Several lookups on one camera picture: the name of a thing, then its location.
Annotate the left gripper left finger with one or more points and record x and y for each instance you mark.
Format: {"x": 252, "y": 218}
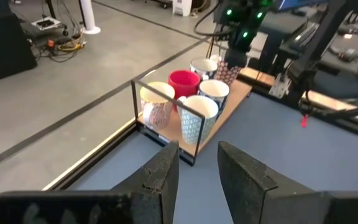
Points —
{"x": 163, "y": 174}

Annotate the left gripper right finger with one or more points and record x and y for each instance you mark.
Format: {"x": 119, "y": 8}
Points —
{"x": 244, "y": 180}

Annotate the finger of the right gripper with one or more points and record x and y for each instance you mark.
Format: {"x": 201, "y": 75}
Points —
{"x": 242, "y": 58}
{"x": 230, "y": 57}

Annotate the red diamond pattern mug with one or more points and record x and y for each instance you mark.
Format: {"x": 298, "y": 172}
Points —
{"x": 225, "y": 74}

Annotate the blue floral white mug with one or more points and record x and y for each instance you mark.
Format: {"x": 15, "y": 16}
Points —
{"x": 204, "y": 66}
{"x": 213, "y": 90}

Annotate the teal geometric pattern mug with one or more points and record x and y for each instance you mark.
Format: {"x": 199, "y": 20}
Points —
{"x": 194, "y": 124}

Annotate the pink patterned mug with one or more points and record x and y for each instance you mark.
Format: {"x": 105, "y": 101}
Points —
{"x": 158, "y": 112}

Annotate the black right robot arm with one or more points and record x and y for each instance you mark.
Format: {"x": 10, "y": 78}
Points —
{"x": 319, "y": 43}

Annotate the wooden board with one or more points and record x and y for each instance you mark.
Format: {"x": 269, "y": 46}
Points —
{"x": 172, "y": 131}

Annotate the monitor with blue screen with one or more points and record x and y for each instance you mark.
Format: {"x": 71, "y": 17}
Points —
{"x": 291, "y": 3}

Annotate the white floor appliance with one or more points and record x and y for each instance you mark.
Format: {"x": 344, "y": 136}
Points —
{"x": 182, "y": 6}

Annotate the red tag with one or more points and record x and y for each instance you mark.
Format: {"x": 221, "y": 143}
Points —
{"x": 304, "y": 121}

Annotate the white pole with round base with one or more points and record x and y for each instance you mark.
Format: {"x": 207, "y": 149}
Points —
{"x": 89, "y": 18}

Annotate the large black box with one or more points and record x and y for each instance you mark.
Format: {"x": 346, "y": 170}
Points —
{"x": 2, "y": 46}

